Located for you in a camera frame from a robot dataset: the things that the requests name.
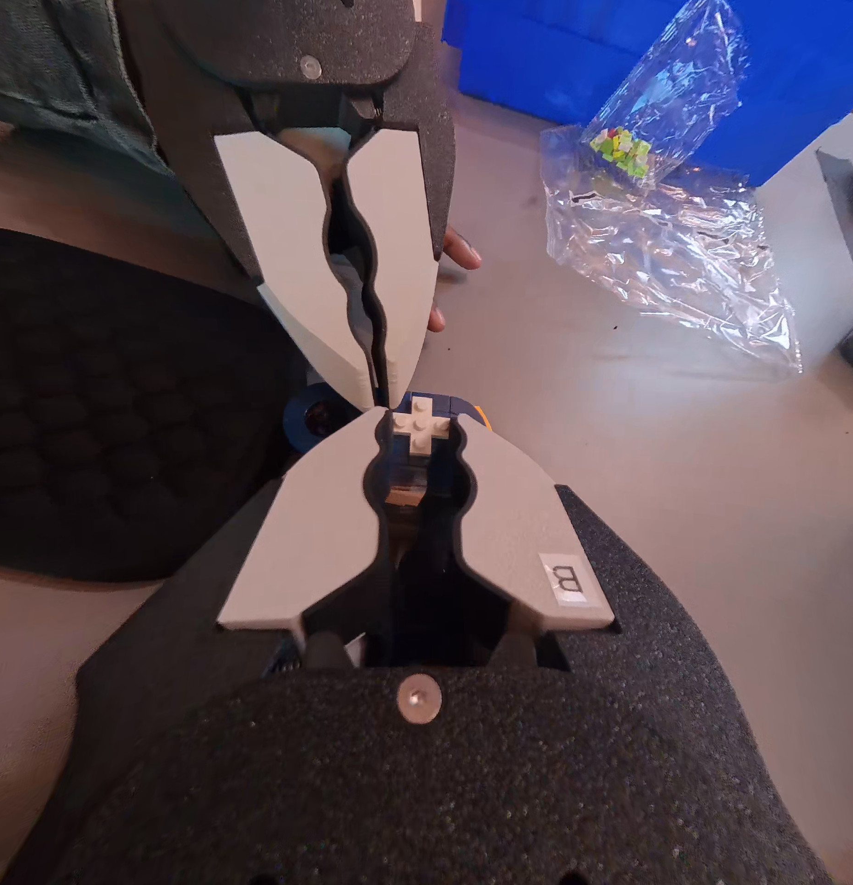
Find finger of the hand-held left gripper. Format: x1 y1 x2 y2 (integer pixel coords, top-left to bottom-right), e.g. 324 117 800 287
214 130 382 413
343 130 441 409

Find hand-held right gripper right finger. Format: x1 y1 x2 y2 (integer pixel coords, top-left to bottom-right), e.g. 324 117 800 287
447 408 615 631

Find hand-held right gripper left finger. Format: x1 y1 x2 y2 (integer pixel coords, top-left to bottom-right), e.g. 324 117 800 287
218 408 393 631

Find dark blue brick console model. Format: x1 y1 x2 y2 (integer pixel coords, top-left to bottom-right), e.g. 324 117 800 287
388 394 495 513

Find person's left forearm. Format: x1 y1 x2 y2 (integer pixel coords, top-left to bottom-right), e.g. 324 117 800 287
0 0 158 167

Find person's left hand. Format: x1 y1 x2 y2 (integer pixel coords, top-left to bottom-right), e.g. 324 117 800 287
426 224 482 334

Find blue plastic bin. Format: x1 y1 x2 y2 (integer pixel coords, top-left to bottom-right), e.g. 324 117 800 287
441 0 853 188

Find black quilted cushion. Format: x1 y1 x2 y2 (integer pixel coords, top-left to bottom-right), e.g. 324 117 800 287
0 227 310 585

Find empty clear plastic bag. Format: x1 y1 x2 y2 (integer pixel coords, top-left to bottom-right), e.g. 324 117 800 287
540 124 804 374

